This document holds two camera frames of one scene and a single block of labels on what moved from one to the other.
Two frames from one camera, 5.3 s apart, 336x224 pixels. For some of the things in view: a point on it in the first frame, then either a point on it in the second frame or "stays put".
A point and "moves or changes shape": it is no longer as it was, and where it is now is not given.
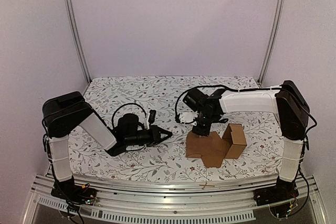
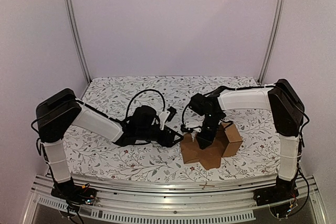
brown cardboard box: x=214 y=149 moves or changes shape
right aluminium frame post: x=279 y=25 stays put
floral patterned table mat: x=108 y=97 stays put
